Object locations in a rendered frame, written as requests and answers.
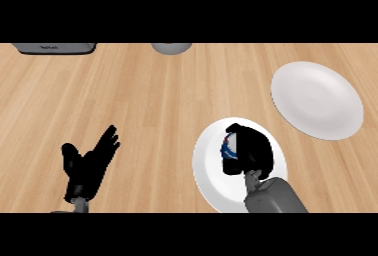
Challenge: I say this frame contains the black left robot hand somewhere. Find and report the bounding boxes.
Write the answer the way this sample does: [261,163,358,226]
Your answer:
[61,124,123,204]

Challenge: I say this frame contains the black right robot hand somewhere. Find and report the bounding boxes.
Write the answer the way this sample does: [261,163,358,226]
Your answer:
[222,123,277,181]

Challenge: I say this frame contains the blue and white can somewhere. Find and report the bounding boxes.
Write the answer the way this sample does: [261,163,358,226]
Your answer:
[219,131,241,162]

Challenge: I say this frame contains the white round plate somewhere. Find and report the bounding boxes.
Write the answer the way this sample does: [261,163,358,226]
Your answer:
[269,60,365,141]
[193,116,290,214]

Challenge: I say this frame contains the grey round object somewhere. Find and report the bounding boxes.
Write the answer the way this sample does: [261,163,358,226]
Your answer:
[151,43,194,56]

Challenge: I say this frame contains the grey flat appliance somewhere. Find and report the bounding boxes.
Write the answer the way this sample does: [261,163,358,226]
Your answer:
[11,43,98,56]

